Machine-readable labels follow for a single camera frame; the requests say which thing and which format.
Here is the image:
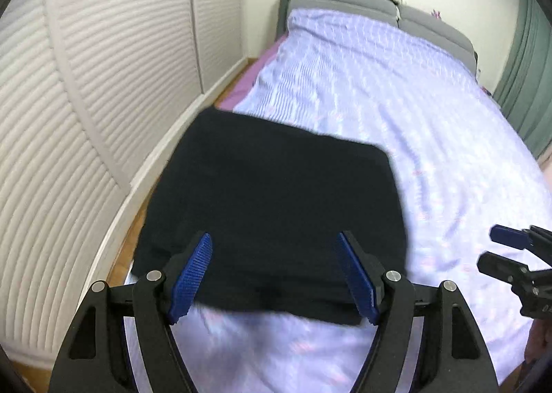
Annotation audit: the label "green curtain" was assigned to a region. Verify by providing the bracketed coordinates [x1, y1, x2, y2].
[493, 0, 551, 158]

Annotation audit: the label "grey padded headboard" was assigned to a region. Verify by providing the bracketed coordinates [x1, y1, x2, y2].
[275, 0, 478, 74]

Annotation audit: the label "lilac floral striped bedsheet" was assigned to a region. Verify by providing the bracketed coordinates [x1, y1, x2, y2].
[173, 10, 551, 392]

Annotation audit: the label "right hand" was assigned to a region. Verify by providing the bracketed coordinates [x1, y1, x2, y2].
[524, 319, 552, 363]

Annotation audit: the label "white louvered wardrobe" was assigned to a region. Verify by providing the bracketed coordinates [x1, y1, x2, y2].
[1, 0, 245, 370]

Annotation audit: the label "black pants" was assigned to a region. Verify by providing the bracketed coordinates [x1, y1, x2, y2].
[132, 107, 408, 326]

